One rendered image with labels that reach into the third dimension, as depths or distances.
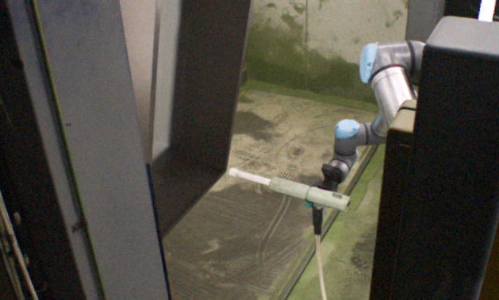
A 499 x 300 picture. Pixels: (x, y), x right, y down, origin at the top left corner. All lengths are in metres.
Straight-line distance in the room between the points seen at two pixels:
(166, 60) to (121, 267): 1.44
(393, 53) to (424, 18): 1.80
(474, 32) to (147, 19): 1.16
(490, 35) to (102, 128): 0.56
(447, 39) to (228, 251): 2.28
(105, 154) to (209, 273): 1.72
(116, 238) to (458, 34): 0.64
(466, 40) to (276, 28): 3.51
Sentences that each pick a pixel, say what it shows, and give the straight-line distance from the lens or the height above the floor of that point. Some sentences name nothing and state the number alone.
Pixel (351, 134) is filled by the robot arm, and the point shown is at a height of 0.67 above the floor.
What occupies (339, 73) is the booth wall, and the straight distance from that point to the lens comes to 3.75.
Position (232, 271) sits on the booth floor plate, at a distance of 2.47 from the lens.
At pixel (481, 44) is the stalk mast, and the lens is 0.33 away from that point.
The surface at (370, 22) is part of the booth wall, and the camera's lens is 3.57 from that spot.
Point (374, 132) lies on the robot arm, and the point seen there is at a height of 0.67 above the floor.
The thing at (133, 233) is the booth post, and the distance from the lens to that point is 0.90.
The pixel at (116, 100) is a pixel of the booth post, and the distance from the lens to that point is 0.79.
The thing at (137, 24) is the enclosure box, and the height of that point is 1.30.
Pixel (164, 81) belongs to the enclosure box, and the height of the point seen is 0.83.
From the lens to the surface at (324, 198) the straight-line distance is 2.01.
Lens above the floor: 1.75
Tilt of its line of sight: 31 degrees down
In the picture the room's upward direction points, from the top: 2 degrees counter-clockwise
